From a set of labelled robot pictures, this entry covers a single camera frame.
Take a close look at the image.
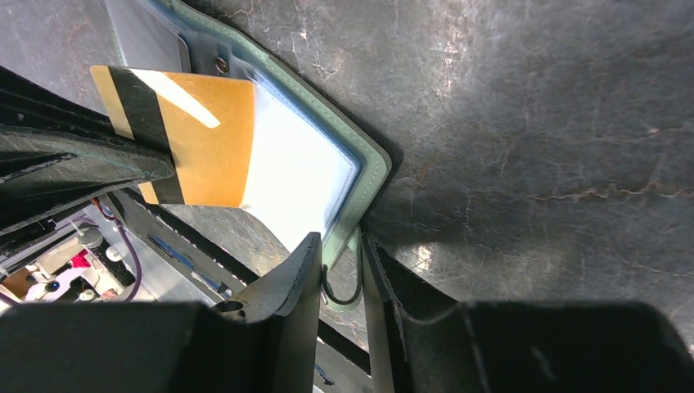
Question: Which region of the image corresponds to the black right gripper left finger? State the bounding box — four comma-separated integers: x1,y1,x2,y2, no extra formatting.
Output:
1,233,322,392

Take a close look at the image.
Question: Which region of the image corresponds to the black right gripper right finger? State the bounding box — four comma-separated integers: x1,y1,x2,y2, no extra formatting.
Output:
361,235,693,392

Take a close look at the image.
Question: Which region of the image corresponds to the green card holder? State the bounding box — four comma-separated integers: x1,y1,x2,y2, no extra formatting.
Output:
102,0,394,313

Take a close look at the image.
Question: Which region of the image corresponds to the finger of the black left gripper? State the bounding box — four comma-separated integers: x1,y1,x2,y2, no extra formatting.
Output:
1,68,174,235

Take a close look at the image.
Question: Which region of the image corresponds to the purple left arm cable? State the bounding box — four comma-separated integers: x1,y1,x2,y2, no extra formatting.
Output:
0,203,145,308

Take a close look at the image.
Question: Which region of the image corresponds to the gold striped credit card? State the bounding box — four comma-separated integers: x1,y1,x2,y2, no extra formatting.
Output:
90,65,255,208

